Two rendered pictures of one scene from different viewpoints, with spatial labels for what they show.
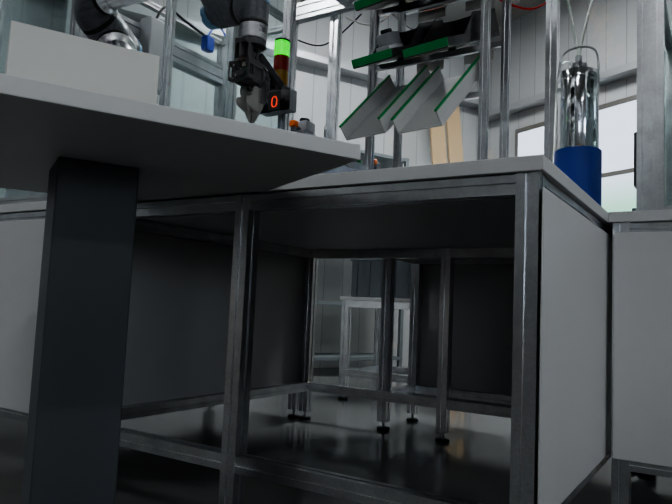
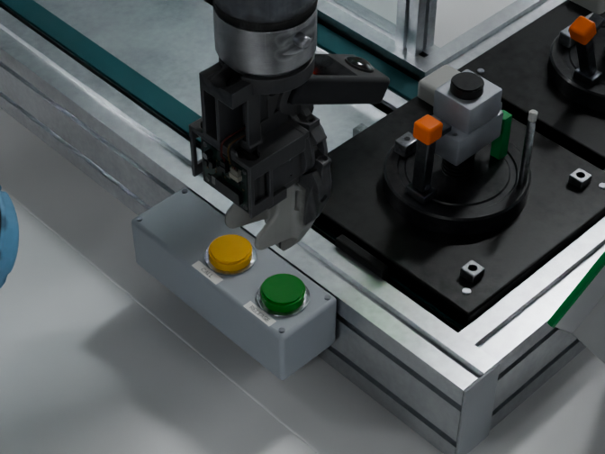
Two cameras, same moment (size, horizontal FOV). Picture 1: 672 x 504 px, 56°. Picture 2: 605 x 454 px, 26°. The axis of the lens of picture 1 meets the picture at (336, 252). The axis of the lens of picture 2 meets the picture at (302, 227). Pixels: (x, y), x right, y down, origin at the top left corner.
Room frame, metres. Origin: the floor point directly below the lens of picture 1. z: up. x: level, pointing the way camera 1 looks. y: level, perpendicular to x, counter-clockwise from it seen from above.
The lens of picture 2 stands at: (0.84, 0.03, 1.81)
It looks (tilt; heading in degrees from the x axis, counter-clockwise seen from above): 44 degrees down; 13
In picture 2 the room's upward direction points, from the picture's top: straight up
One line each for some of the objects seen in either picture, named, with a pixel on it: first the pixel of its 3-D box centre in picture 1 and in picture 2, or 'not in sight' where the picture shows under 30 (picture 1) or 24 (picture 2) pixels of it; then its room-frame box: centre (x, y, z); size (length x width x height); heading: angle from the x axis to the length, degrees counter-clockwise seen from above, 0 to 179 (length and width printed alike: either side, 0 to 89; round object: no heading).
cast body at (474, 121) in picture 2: (306, 131); (471, 106); (1.79, 0.10, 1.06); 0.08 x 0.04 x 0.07; 148
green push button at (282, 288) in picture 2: not in sight; (283, 295); (1.61, 0.24, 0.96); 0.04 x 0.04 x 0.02
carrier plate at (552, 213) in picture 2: not in sight; (455, 191); (1.78, 0.11, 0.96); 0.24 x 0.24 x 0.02; 58
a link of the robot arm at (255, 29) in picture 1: (254, 35); (268, 30); (1.60, 0.24, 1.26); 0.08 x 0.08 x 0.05
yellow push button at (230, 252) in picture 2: not in sight; (230, 256); (1.65, 0.30, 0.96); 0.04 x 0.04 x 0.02
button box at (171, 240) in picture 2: not in sight; (231, 279); (1.65, 0.30, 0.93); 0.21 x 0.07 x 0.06; 58
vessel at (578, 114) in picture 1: (578, 98); not in sight; (2.14, -0.83, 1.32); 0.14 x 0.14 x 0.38
